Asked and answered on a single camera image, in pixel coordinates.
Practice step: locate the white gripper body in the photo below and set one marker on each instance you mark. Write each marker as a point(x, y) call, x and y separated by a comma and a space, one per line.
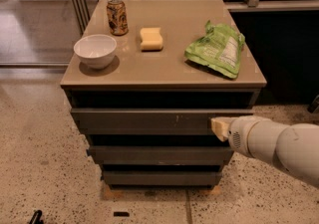
point(239, 136)

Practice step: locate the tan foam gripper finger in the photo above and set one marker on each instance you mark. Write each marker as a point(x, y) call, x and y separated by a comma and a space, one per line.
point(220, 126)

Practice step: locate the grey top drawer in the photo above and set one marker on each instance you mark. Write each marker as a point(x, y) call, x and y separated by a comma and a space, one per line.
point(149, 121)

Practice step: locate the grey drawer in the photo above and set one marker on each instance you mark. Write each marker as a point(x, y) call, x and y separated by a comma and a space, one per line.
point(159, 155)
point(149, 121)
point(131, 178)

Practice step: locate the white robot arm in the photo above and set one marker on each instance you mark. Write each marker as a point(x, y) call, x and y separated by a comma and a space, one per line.
point(292, 149)

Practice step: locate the grey drawer cabinet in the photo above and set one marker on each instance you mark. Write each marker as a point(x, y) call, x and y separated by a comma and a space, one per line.
point(163, 79)

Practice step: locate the grey bottom drawer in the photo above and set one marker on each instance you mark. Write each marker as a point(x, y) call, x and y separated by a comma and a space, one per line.
point(131, 178)

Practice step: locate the grey middle drawer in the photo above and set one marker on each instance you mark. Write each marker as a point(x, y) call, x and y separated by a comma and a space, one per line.
point(159, 155)

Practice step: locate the green chip bag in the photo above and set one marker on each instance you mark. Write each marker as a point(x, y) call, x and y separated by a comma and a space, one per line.
point(219, 49)

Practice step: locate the yellow sponge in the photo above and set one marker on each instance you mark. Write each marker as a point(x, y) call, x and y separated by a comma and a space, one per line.
point(151, 39)

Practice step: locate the white ceramic bowl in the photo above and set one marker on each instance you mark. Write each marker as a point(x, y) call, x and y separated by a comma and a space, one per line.
point(96, 51)

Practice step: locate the orange patterned soda can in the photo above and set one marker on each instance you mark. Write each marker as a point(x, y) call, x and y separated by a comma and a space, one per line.
point(117, 17)

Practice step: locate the black object on floor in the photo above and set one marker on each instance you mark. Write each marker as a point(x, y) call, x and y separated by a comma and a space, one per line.
point(37, 218)

